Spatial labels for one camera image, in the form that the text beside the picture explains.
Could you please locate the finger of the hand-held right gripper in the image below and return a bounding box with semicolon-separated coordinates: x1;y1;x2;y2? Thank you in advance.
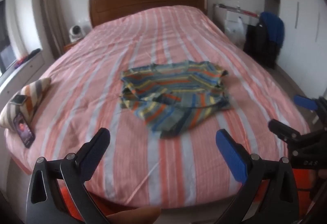
268;119;303;144
294;95;327;122

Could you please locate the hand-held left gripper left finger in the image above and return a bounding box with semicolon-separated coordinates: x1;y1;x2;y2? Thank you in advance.
26;127;111;224

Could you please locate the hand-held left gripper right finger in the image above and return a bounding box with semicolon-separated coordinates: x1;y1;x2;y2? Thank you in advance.
215;129;300;224

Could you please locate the striped knit shirt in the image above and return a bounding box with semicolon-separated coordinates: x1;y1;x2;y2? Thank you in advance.
120;60;232;140

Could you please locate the metal clothes rack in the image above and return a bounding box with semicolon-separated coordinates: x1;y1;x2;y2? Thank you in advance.
213;3;261;25

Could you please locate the person's left hand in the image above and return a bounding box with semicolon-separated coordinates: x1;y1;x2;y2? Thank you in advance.
107;207;162;224

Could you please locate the white wardrobe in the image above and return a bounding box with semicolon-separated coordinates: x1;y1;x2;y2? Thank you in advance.
263;0;327;92

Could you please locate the black bag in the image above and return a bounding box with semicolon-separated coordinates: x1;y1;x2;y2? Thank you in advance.
243;23;280;69

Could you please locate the black smartphone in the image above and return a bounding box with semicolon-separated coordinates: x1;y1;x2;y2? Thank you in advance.
13;112;35;148

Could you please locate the striped cushion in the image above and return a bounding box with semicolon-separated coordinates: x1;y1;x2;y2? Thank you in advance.
0;77;52;129

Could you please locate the blue jacket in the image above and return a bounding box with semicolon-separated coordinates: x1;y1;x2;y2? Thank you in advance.
260;11;285;47

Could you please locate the smartwatch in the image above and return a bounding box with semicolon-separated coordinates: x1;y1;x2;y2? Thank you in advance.
11;94;27;105

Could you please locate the white plastic bag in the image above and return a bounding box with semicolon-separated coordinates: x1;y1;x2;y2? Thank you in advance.
224;17;247;44

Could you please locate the wooden nightstand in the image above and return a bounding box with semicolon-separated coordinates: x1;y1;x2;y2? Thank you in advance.
63;41;80;54

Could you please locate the white drawer unit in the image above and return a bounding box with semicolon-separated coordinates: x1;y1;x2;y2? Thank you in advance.
0;49;55;102

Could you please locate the black item on sill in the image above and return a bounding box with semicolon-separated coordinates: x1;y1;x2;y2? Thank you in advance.
27;48;41;59

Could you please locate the pink striped bedspread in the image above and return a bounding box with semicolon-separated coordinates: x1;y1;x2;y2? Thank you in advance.
4;6;311;208

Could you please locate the beige curtain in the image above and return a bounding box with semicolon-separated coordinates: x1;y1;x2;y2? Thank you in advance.
39;0;68;59

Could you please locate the window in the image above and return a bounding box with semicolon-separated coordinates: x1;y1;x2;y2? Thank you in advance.
0;0;18;76

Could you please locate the wooden headboard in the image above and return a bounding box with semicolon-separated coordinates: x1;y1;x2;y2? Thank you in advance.
88;0;208;28

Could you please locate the white security camera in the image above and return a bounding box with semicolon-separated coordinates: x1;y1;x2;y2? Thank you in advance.
69;25;85;42

